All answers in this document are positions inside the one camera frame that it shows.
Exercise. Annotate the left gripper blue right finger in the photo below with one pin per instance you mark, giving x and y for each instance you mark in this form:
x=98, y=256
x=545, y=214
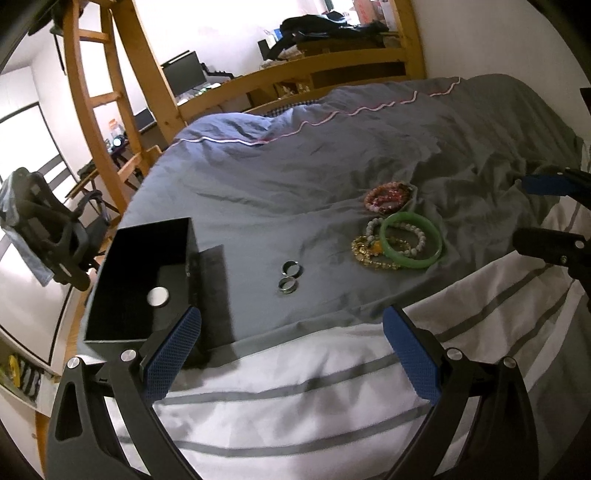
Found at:
x=418, y=351

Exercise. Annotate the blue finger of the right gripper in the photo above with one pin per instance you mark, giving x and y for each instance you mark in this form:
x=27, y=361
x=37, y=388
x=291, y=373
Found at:
x=554, y=247
x=572, y=183

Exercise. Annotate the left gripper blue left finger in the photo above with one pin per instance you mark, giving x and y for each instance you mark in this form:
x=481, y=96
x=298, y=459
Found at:
x=165, y=352

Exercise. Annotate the green jade bangle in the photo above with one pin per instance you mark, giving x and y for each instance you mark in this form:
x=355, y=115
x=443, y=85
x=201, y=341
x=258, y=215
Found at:
x=410, y=240

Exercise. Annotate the black jewelry box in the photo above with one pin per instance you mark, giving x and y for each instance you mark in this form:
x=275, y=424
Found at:
x=140, y=258

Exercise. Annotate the round silver box magnet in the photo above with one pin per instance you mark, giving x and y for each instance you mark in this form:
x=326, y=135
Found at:
x=157, y=296

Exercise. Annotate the white striped bed sheet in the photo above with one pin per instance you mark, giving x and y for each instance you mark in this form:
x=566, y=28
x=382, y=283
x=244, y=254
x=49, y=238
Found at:
x=334, y=402

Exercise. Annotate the white shelf unit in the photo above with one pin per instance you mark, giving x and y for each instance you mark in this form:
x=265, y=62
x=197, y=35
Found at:
x=28, y=375

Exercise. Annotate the black office chair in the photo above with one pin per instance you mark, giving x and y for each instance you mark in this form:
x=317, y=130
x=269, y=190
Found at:
x=56, y=243

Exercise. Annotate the grey duvet cover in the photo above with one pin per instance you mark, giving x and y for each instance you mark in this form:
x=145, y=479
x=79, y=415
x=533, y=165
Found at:
x=276, y=202

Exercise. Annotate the wooden ladder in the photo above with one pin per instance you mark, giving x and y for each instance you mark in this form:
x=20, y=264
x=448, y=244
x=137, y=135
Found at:
x=115, y=179

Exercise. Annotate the black computer monitor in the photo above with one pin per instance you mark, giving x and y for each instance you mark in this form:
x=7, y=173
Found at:
x=183, y=73

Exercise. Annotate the black clothes pile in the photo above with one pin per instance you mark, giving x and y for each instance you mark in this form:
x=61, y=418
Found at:
x=311, y=28

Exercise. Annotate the wooden bunk bed frame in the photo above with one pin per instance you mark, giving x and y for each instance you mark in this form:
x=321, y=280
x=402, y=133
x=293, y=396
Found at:
x=301, y=79

